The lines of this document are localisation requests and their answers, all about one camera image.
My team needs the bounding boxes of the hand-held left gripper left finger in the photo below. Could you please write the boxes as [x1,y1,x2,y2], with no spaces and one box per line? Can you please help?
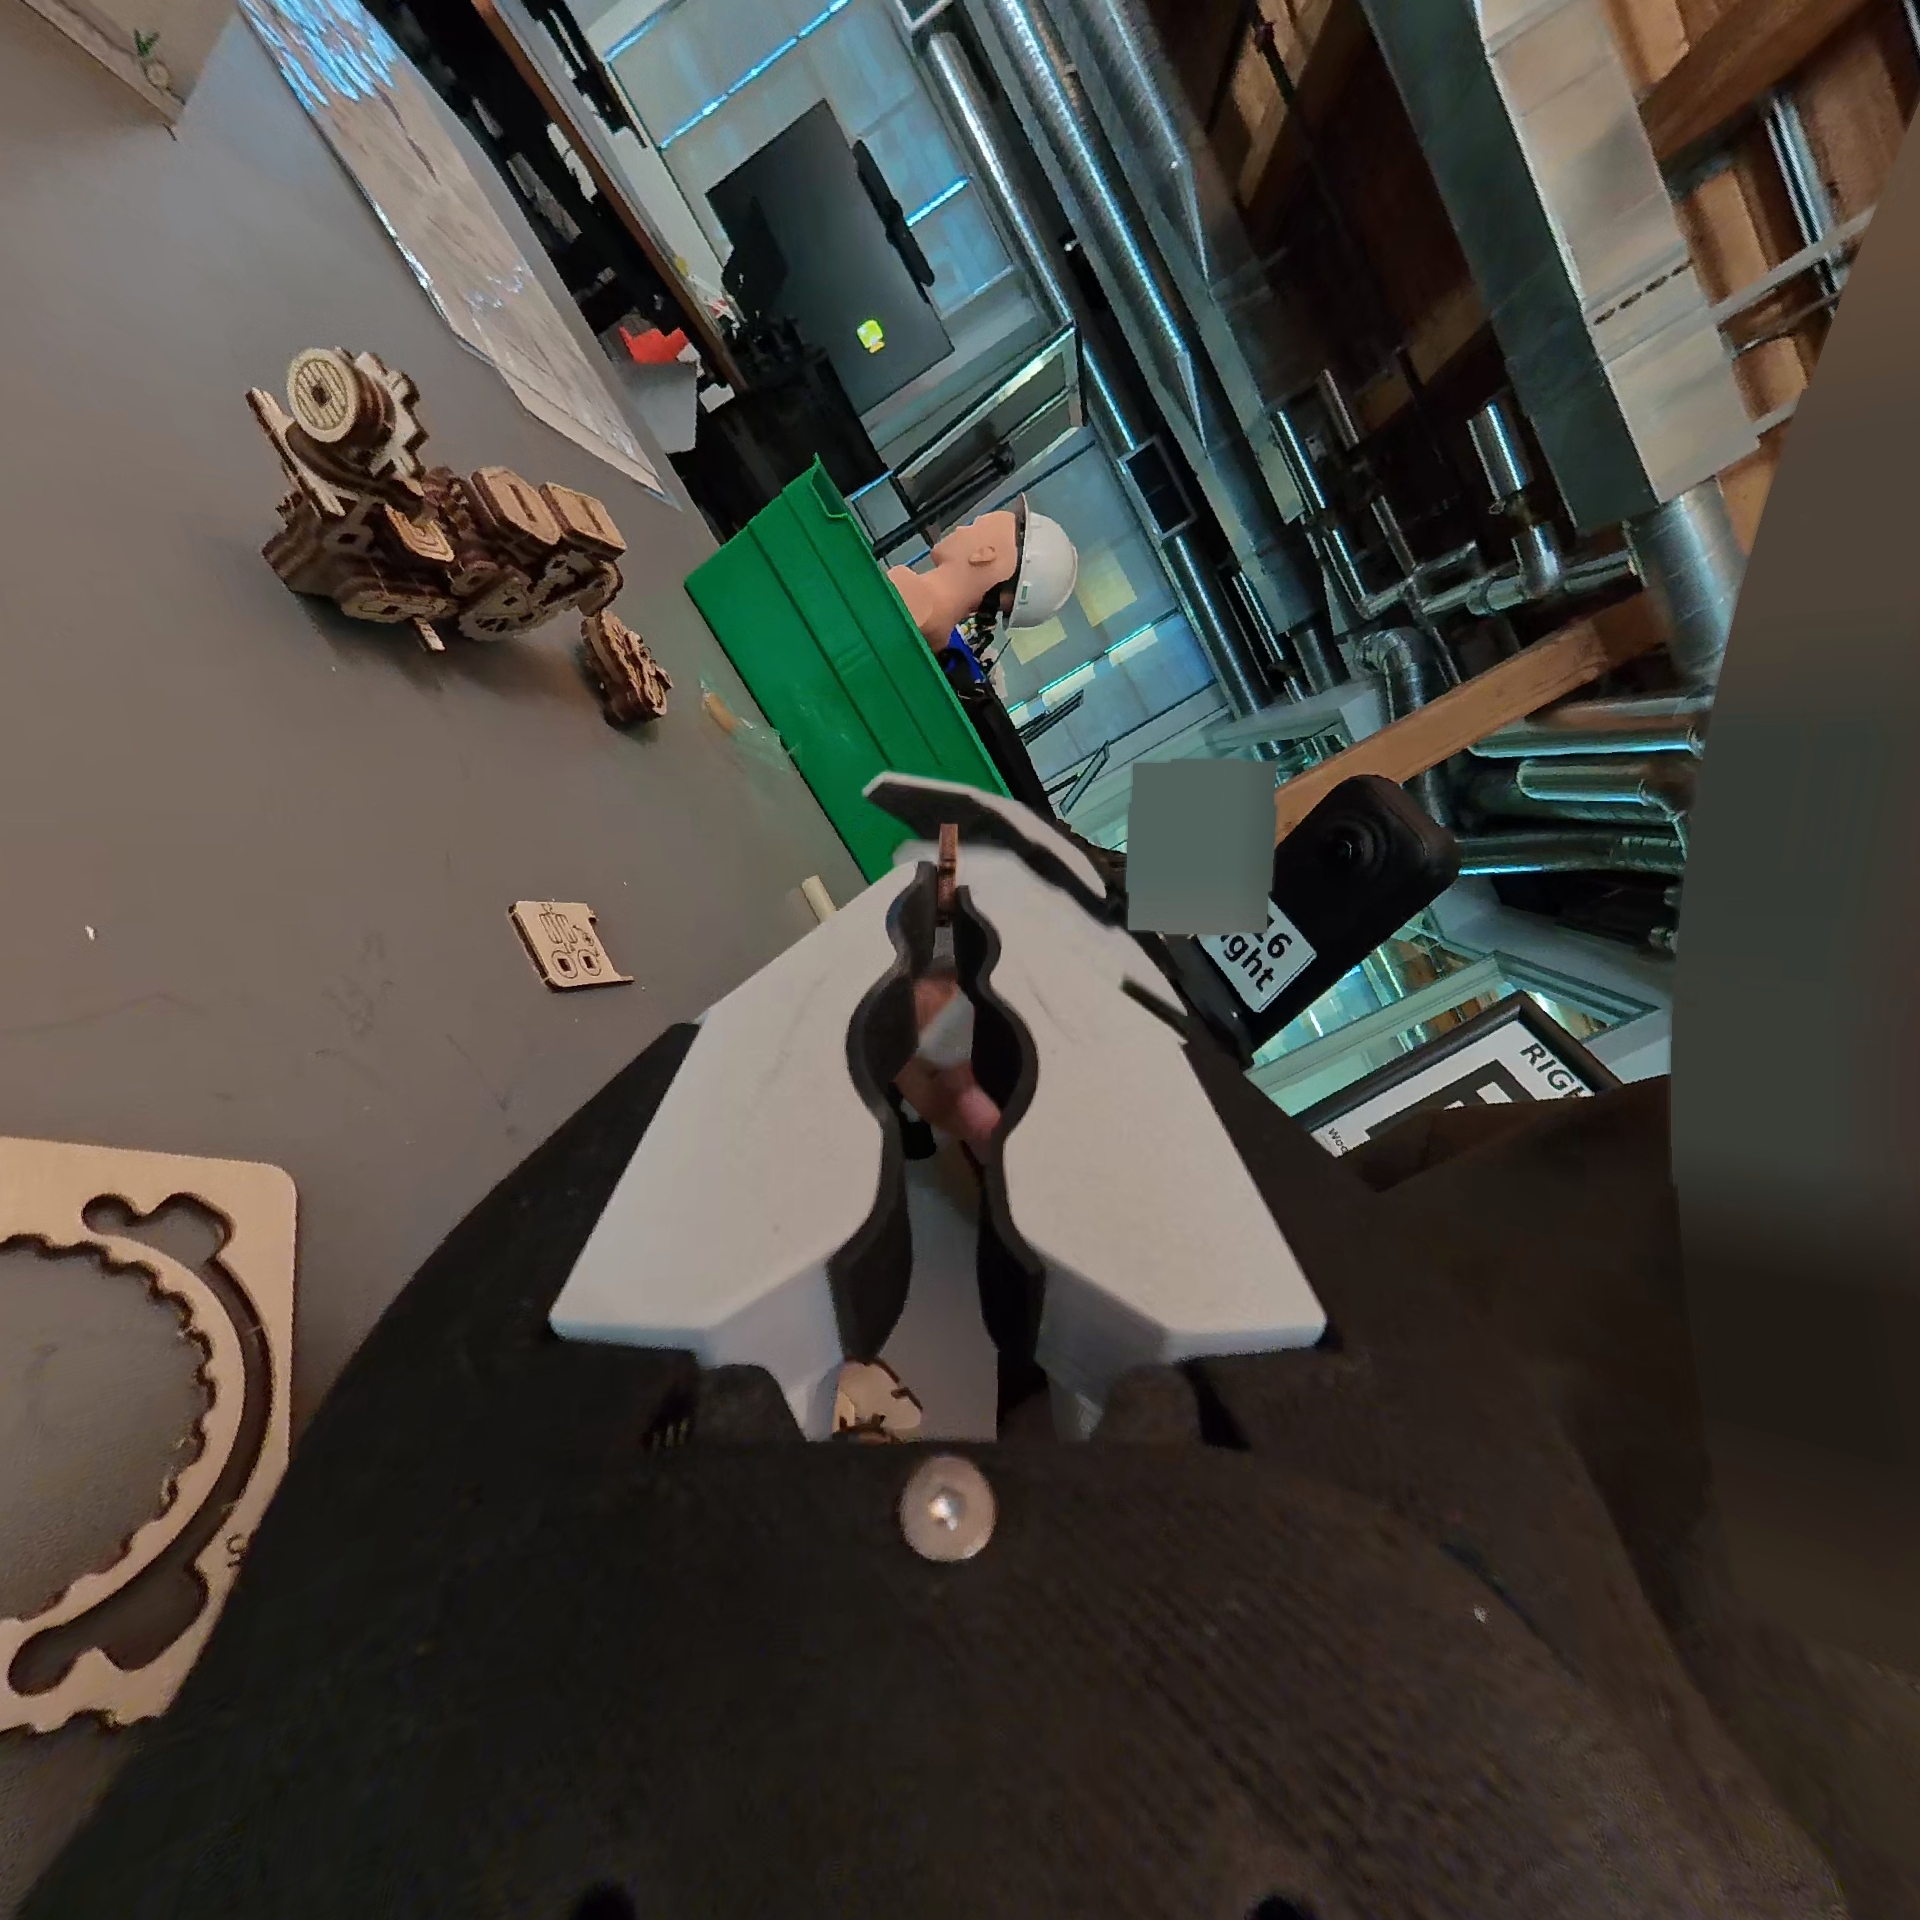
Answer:
[546,861,922,1443]

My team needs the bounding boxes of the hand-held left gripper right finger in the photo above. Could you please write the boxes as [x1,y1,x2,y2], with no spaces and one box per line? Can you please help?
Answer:
[952,885,1334,1440]

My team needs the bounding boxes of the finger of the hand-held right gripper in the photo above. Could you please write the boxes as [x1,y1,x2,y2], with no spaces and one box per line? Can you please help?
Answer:
[865,773,1194,1040]

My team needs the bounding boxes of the small wooden part assembly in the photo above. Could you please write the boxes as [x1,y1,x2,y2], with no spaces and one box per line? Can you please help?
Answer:
[833,1357,925,1443]

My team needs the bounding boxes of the wooden puzzle sheet round holes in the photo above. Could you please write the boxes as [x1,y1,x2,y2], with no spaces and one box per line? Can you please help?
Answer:
[0,1137,299,1736]

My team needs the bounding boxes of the person's right forearm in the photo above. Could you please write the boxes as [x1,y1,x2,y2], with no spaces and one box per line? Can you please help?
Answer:
[1319,1073,1713,1501]

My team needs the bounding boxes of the person's right hand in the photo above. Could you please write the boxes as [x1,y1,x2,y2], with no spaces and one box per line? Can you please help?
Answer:
[902,1043,1005,1154]

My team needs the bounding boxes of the framed marker poster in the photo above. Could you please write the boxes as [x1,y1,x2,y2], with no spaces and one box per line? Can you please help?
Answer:
[1303,991,1626,1162]

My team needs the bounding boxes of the wooden beam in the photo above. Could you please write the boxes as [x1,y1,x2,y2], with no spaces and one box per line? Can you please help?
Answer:
[1275,592,1729,835]

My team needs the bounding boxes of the bundle of metal pipes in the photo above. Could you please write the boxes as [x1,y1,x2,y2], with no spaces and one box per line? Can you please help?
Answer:
[1352,599,1713,963]

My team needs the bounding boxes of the green plastic bin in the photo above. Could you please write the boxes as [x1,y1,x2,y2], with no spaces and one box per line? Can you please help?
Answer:
[681,456,1022,885]

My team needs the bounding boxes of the small wooden card square holes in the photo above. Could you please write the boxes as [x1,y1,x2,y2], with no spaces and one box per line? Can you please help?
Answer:
[507,896,637,994]

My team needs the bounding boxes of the mannequin head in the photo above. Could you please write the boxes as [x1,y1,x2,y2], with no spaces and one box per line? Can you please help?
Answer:
[885,508,1038,634]

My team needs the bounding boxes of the white hard hat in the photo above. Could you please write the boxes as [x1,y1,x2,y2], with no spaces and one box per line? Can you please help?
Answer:
[1002,491,1082,634]

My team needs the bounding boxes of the small wooden wheel part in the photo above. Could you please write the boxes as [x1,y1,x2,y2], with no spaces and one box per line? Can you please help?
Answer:
[582,608,675,731]

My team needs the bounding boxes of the black monitor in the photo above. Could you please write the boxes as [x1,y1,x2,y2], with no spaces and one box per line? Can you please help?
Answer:
[704,97,958,395]

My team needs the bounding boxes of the wooden mechanical model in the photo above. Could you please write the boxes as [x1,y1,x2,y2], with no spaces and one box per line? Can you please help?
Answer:
[245,345,629,649]

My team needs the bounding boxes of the printed instruction sheet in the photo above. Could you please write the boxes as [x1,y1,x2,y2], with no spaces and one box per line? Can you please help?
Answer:
[240,0,671,505]

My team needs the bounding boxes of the large metal ventilation duct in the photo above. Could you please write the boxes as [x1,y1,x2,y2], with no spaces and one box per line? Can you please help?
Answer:
[1359,0,1773,528]

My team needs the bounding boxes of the round spiral metal duct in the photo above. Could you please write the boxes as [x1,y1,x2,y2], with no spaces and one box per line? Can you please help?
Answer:
[914,0,1278,722]

